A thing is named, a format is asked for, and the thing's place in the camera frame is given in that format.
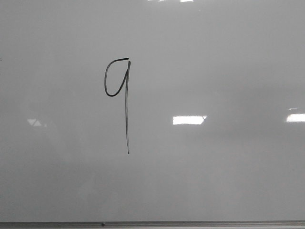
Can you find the white whiteboard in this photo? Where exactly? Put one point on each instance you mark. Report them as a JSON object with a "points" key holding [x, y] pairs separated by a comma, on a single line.
{"points": [[152, 110]]}

